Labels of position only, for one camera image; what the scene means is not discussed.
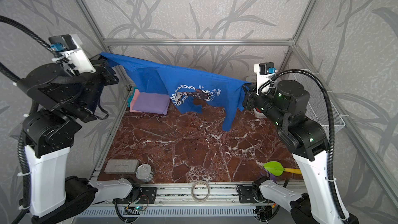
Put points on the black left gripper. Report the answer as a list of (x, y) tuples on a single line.
[(109, 72)]

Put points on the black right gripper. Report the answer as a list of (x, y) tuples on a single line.
[(249, 101)]

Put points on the blue printed t shirt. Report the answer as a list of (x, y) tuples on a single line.
[(182, 85)]

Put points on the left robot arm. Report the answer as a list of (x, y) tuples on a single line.
[(61, 103)]

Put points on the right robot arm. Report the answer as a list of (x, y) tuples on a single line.
[(308, 142)]

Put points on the white plastic laundry basket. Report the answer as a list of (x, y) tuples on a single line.
[(253, 79)]

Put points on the folded teal t shirt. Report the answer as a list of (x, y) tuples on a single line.
[(136, 93)]

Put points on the folded pink t shirt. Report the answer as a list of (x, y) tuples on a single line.
[(131, 105)]

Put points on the folded purple t shirt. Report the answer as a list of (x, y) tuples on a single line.
[(152, 103)]

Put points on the green yellow toy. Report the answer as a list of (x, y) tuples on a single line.
[(275, 169)]

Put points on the grey rectangular block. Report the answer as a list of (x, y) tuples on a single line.
[(122, 166)]

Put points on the silver metal can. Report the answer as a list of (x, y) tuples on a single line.
[(144, 173)]

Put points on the clear tape roll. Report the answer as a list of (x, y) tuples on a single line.
[(200, 191)]

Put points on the white wire mesh basket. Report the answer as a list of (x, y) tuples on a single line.
[(316, 108)]

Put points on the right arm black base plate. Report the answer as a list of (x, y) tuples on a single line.
[(246, 194)]

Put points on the clear plastic wall shelf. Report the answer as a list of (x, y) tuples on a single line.
[(17, 133)]

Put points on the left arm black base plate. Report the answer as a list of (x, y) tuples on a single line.
[(143, 195)]

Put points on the aluminium enclosure frame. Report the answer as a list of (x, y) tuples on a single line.
[(351, 45)]

